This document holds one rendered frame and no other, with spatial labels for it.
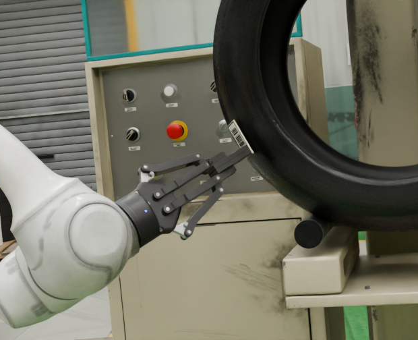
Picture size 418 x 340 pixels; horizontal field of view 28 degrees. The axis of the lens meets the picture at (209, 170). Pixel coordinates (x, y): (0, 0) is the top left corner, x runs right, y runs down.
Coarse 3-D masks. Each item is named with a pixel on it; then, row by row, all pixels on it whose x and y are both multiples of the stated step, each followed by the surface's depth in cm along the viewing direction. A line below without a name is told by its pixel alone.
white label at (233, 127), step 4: (232, 124) 132; (236, 124) 131; (232, 128) 133; (236, 128) 131; (232, 132) 134; (236, 132) 132; (240, 132) 131; (236, 136) 133; (240, 136) 132; (236, 140) 134; (240, 140) 132; (244, 140) 131; (240, 144) 133; (244, 144) 132; (248, 144) 131; (252, 152) 131; (248, 156) 133
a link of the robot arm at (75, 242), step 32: (0, 128) 103; (0, 160) 100; (32, 160) 101; (32, 192) 99; (64, 192) 98; (32, 224) 97; (64, 224) 93; (96, 224) 94; (128, 224) 97; (32, 256) 98; (64, 256) 94; (96, 256) 93; (128, 256) 98; (64, 288) 99; (96, 288) 99
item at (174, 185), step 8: (208, 160) 127; (200, 168) 127; (208, 168) 127; (184, 176) 125; (192, 176) 126; (168, 184) 123; (176, 184) 124; (184, 184) 127; (160, 192) 122; (168, 192) 123
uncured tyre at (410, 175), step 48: (240, 0) 129; (288, 0) 154; (240, 48) 130; (288, 48) 157; (240, 96) 130; (288, 96) 155; (288, 144) 129; (288, 192) 132; (336, 192) 128; (384, 192) 126
